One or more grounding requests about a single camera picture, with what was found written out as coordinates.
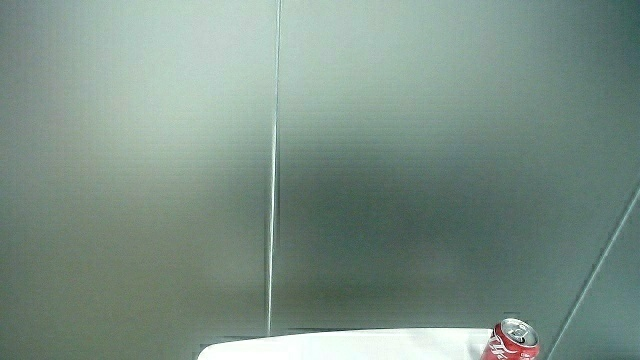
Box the red cola can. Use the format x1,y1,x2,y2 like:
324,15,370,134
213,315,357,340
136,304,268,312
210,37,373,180
479,317,541,360

